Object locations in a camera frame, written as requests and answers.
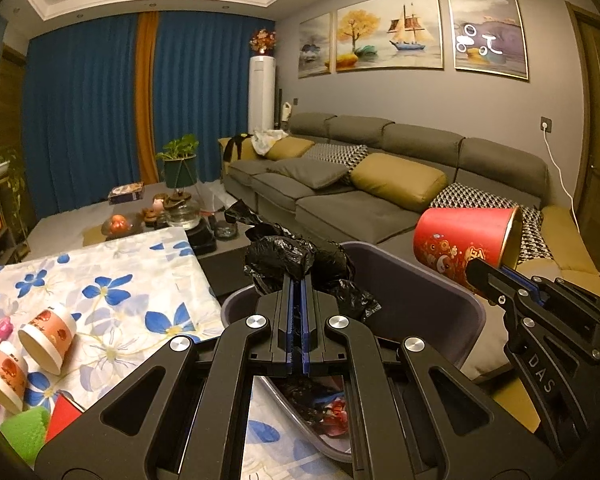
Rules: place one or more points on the grey television stand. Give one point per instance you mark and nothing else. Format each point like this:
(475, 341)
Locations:
(0, 250)

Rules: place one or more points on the dark grey plastic bin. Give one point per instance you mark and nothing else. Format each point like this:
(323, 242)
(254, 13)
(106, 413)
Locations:
(420, 310)

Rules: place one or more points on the white crumpled cloth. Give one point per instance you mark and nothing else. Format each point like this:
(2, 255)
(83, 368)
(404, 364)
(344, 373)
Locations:
(269, 140)

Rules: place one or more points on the wall power socket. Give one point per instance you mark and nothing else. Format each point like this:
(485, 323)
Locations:
(546, 124)

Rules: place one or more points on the white standing air conditioner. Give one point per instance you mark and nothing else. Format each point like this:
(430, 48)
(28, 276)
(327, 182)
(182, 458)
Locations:
(261, 95)

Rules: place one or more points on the green sponge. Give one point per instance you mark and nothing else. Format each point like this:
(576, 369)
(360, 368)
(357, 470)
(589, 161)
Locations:
(25, 435)

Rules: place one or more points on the pink pig figurine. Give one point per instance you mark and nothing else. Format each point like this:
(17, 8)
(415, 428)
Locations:
(157, 207)

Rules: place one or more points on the narrow orange curtain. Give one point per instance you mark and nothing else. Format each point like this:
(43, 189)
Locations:
(147, 95)

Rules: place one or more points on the red plastic bag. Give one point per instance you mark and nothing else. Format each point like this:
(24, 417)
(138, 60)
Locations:
(336, 407)

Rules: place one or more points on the red gold flower arrangement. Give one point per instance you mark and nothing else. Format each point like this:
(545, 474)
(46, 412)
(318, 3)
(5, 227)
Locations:
(263, 42)

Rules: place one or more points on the dark round ashtray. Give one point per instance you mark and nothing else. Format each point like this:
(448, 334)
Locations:
(227, 230)

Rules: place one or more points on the glass kettle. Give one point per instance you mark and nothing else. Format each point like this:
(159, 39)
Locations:
(182, 217)

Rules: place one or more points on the beige printed paper cup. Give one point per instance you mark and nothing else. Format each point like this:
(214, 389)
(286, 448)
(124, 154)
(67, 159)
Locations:
(50, 330)
(5, 370)

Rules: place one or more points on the black white patterned cushion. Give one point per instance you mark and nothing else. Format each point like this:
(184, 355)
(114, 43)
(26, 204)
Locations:
(470, 197)
(337, 157)
(535, 235)

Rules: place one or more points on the flat grey cushion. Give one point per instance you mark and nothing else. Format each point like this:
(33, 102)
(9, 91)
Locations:
(307, 174)

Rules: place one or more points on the grey coffee table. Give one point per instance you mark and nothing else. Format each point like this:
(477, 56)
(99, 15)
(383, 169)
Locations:
(70, 225)

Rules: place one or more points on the dark wooden panel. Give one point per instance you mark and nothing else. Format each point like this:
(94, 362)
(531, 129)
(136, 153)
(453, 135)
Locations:
(10, 105)

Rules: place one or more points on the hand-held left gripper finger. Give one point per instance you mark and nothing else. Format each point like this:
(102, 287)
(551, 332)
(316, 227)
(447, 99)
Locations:
(293, 325)
(305, 325)

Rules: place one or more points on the framed grey abstract painting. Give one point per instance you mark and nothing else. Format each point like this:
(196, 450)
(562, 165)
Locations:
(487, 32)

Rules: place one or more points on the flat printed box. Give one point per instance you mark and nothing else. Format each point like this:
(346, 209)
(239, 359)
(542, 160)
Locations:
(126, 193)

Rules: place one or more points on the big mustard cushion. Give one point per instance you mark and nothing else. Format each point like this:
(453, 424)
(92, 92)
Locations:
(400, 177)

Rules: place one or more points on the grey sectional sofa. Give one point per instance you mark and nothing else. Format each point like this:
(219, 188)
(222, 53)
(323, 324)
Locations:
(340, 210)

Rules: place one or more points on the brown wooden door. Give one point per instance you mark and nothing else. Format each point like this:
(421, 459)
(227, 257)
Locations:
(597, 135)

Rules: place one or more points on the wide blue curtain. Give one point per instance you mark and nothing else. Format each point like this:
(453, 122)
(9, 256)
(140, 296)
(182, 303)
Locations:
(210, 90)
(85, 110)

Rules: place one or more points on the small framed landscape painting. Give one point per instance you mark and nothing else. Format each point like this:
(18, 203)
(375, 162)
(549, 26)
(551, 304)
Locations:
(315, 45)

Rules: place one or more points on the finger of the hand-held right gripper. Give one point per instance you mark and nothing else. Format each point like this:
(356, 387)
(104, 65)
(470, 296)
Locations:
(527, 280)
(487, 282)

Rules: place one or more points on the large mustard sofa section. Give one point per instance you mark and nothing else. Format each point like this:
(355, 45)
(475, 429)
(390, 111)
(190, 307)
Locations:
(555, 220)

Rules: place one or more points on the small mustard cushion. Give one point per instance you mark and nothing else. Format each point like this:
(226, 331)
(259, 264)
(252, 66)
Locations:
(290, 149)

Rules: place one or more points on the blue floral tablecloth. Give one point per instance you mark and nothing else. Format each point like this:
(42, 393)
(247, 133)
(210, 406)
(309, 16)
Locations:
(130, 300)

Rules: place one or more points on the black garment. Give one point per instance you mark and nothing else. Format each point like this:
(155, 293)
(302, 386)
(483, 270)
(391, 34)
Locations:
(235, 152)

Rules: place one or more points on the large framed sailboat painting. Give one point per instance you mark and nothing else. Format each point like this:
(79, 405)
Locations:
(387, 30)

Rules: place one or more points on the orange round ornament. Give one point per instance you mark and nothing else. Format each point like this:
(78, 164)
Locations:
(117, 224)

